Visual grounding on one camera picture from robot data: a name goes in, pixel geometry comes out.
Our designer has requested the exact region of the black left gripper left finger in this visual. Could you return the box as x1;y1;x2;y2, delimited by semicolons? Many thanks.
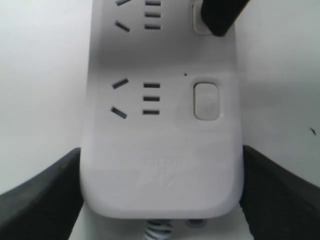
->
0;147;84;240

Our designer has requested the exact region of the white five-outlet power strip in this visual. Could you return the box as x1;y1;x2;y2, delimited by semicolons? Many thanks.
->
80;0;244;220

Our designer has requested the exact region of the grey power cable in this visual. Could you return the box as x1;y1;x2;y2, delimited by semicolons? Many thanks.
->
142;218;174;240

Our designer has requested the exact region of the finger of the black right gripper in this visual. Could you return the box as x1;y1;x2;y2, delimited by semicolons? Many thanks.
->
201;0;250;37

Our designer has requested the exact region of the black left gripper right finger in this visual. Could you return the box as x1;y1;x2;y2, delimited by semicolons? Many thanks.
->
239;145;320;240

